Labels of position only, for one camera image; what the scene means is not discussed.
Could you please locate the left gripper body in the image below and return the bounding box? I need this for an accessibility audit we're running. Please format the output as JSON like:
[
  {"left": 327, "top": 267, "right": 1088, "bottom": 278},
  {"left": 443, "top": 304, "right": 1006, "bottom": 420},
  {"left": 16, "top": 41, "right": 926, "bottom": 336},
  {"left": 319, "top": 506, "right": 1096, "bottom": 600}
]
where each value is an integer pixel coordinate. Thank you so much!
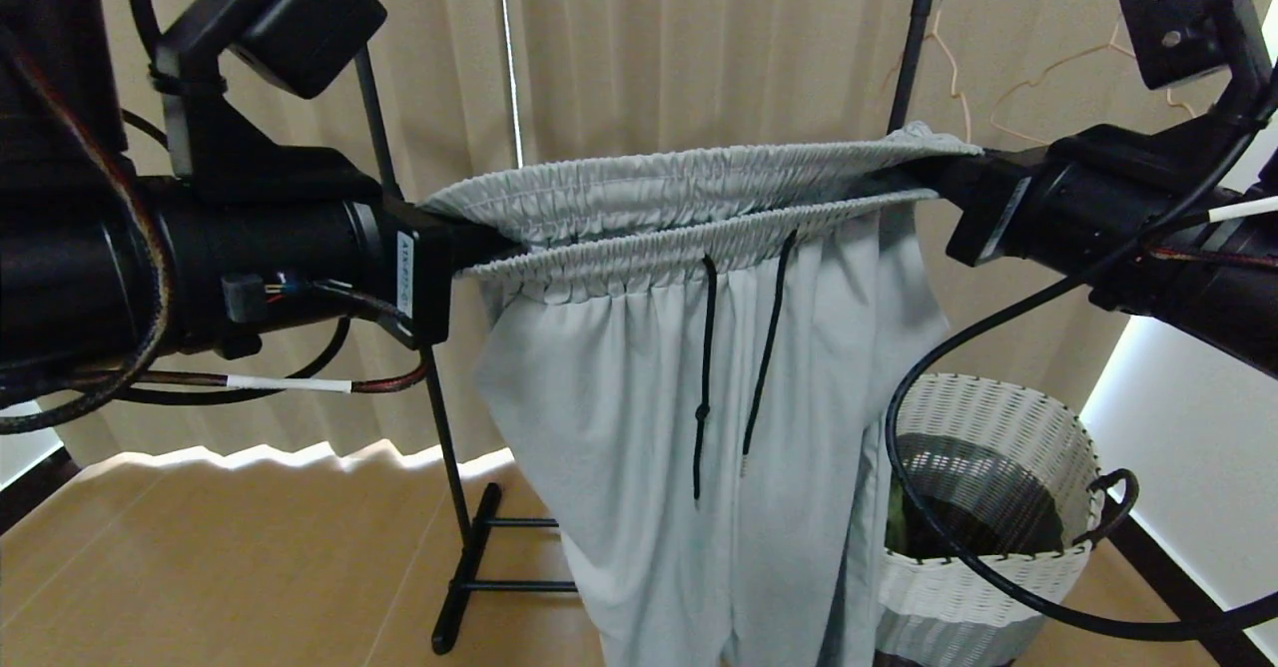
[{"left": 155, "top": 180, "right": 457, "bottom": 351}]

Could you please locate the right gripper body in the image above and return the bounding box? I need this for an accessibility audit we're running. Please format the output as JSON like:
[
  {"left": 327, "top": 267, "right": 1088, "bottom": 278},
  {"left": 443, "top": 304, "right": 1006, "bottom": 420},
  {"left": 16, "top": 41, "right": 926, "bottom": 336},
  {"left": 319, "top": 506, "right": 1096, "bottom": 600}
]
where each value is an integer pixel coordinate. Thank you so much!
[{"left": 944, "top": 126, "right": 1241, "bottom": 340}]

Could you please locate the pink clothes hanger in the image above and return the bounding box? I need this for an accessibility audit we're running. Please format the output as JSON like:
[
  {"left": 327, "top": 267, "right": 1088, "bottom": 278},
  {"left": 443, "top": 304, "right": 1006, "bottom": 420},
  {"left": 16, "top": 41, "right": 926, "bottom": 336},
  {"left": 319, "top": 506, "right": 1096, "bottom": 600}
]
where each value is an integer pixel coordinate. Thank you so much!
[
  {"left": 879, "top": 0, "right": 971, "bottom": 144},
  {"left": 988, "top": 0, "right": 1194, "bottom": 149}
]

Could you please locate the white laundry basket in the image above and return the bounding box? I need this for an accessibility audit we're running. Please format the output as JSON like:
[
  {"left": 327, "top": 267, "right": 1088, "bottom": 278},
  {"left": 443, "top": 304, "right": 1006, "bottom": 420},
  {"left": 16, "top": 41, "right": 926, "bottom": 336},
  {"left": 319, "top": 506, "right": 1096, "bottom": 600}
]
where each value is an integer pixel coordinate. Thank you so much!
[{"left": 877, "top": 372, "right": 1141, "bottom": 667}]

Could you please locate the green garment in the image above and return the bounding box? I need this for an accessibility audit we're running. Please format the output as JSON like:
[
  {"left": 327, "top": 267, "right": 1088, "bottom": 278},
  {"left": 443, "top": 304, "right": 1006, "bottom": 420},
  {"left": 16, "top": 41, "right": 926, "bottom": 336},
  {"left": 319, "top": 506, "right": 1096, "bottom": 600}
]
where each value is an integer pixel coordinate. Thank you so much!
[{"left": 883, "top": 482, "right": 912, "bottom": 553}]

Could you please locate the beige curtain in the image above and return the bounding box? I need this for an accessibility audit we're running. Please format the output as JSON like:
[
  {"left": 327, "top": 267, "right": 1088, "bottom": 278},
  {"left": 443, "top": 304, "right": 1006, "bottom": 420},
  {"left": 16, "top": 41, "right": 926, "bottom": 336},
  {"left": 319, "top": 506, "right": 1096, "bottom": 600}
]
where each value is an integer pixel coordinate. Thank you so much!
[{"left": 50, "top": 0, "right": 1278, "bottom": 468}]

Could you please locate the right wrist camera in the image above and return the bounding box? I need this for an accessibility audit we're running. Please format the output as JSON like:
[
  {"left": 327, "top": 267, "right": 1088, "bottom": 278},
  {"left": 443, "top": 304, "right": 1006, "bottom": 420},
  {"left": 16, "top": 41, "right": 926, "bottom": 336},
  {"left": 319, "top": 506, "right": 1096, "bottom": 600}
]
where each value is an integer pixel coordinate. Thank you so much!
[{"left": 1118, "top": 0, "right": 1278, "bottom": 149}]

